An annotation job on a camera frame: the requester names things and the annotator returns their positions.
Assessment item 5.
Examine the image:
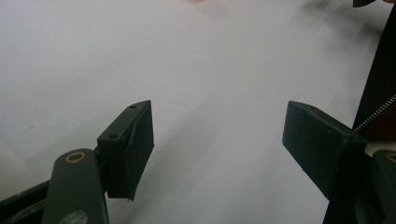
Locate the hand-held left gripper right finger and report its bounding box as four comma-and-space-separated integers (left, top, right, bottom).
282, 101, 372, 203

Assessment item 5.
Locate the dark red zippered pouch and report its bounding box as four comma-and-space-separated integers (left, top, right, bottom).
353, 5, 396, 142

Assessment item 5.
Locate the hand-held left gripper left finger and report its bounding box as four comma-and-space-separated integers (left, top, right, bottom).
96, 100, 155, 201

